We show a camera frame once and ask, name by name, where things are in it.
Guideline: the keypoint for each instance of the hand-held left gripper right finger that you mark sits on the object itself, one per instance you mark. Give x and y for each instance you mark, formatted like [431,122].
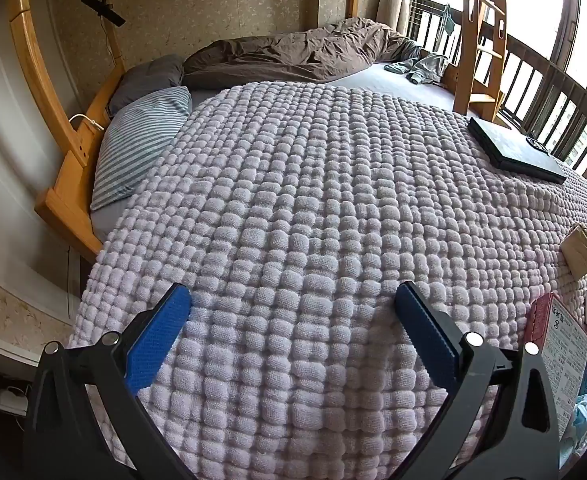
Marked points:
[423,335]

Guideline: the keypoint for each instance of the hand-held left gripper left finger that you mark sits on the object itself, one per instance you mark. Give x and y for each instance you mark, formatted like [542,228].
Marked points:
[158,340]

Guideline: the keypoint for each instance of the yellow tissue pack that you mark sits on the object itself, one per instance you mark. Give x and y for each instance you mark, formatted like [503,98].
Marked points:
[578,250]

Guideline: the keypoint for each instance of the dark red medicine box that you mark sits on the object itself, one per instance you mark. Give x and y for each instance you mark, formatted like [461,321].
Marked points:
[563,350]

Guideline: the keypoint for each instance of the blue face mask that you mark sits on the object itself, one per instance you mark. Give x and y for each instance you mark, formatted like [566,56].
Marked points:
[581,410]

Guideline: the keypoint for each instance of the lilac knitted blanket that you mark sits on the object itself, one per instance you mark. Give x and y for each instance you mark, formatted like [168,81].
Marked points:
[323,185]

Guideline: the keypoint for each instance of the striped pillow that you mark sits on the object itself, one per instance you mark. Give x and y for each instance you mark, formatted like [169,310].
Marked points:
[133,145]

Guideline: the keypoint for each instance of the black flat box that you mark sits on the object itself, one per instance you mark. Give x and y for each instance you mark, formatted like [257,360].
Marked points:
[513,150]

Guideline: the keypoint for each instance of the grey pillow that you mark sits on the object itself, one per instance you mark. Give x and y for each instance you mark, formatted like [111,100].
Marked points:
[148,77]

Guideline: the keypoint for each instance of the grey-green garment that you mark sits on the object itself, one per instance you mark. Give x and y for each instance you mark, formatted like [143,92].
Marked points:
[423,67]

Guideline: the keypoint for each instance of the dark window railing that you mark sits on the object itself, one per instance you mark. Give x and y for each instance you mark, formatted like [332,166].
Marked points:
[548,80]

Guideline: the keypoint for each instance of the wooden bed ladder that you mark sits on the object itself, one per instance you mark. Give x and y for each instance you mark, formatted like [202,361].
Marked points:
[473,35]

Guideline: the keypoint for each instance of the brown duvet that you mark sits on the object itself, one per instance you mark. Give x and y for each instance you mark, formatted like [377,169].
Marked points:
[298,52]

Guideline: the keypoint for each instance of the green hanging cloth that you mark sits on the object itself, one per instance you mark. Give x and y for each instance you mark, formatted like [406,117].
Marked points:
[447,17]

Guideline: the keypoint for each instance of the wooden bunk bed frame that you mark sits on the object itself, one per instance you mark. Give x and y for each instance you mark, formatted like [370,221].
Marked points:
[68,180]

